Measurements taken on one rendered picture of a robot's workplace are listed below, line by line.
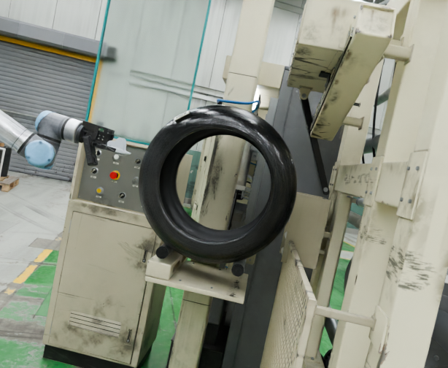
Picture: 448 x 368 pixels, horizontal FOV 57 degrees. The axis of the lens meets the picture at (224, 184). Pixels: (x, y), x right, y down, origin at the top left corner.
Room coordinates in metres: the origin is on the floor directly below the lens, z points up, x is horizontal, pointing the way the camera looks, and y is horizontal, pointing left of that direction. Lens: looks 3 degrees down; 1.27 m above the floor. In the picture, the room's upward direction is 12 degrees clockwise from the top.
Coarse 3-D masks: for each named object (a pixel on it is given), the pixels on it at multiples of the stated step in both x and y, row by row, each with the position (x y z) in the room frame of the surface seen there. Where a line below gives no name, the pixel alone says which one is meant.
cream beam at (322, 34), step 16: (320, 0) 1.19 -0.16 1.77; (336, 0) 1.19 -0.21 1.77; (352, 0) 1.18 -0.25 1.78; (304, 16) 1.19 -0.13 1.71; (320, 16) 1.19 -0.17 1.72; (336, 16) 1.19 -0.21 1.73; (352, 16) 1.18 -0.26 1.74; (304, 32) 1.19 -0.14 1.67; (320, 32) 1.19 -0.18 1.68; (336, 32) 1.18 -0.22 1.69; (304, 48) 1.23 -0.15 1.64; (320, 48) 1.20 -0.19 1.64; (336, 48) 1.18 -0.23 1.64; (304, 64) 1.40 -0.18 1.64; (320, 64) 1.36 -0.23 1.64; (288, 80) 1.69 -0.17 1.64; (304, 80) 1.63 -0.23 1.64; (320, 80) 1.57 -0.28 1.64
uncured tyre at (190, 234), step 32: (192, 128) 1.44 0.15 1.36; (224, 128) 1.43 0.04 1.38; (256, 128) 1.43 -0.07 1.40; (160, 160) 1.45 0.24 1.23; (288, 160) 1.44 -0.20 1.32; (160, 192) 1.70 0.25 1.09; (288, 192) 1.42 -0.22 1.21; (160, 224) 1.45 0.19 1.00; (192, 224) 1.71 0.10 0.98; (256, 224) 1.43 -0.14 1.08; (192, 256) 1.46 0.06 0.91; (224, 256) 1.43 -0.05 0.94
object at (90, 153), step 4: (88, 136) 1.58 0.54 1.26; (84, 140) 1.58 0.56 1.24; (88, 140) 1.58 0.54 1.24; (84, 144) 1.58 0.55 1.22; (88, 144) 1.57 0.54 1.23; (88, 148) 1.57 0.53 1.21; (92, 148) 1.59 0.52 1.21; (88, 152) 1.57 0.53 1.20; (92, 152) 1.58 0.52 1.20; (88, 156) 1.57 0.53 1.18; (92, 156) 1.57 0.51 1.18; (88, 160) 1.57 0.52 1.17; (92, 160) 1.57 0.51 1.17; (96, 160) 1.59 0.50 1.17; (88, 164) 1.57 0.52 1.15; (92, 164) 1.57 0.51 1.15; (96, 164) 1.60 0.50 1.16
